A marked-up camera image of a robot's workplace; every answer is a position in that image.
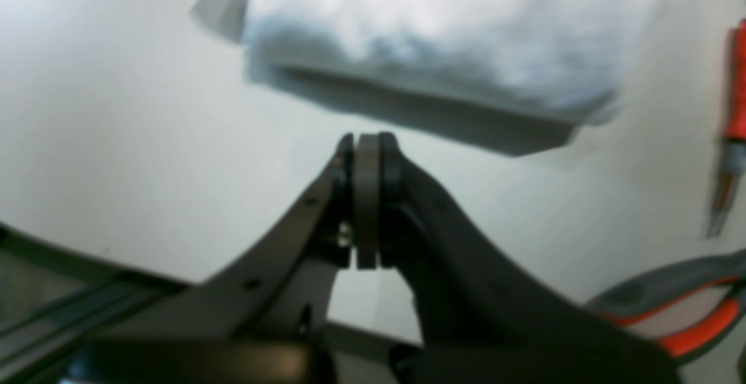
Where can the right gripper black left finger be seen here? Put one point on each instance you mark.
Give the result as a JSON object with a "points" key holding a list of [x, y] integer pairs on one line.
{"points": [[262, 319]]}

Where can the red grey pliers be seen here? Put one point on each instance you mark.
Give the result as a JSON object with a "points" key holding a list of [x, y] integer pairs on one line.
{"points": [[686, 307]]}

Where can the white t-shirt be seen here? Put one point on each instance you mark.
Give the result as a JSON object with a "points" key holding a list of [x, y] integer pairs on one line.
{"points": [[563, 60]]}

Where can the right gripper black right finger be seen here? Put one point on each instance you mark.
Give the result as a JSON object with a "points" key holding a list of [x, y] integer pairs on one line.
{"points": [[482, 318]]}

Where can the red handled screwdriver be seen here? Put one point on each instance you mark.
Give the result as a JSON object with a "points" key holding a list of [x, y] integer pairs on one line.
{"points": [[731, 163]]}

